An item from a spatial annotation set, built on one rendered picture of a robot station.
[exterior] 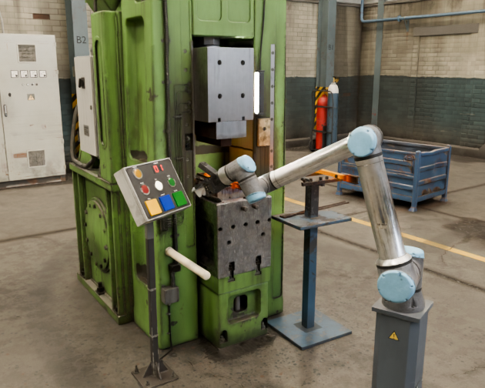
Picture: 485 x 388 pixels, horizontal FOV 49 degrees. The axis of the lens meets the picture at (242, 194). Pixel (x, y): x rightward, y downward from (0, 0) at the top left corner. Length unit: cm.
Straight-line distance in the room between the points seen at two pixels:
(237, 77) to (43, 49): 536
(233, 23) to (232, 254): 133
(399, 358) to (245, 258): 108
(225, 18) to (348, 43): 922
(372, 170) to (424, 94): 927
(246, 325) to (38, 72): 559
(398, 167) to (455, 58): 482
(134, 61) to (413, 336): 213
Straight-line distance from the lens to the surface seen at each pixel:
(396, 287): 227
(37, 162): 812
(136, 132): 328
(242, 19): 320
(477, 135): 1079
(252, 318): 335
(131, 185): 253
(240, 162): 240
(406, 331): 252
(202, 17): 306
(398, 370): 262
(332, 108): 1029
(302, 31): 1130
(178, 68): 297
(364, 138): 217
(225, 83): 295
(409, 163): 649
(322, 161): 240
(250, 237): 313
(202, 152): 346
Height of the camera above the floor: 166
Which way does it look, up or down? 14 degrees down
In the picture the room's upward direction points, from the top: straight up
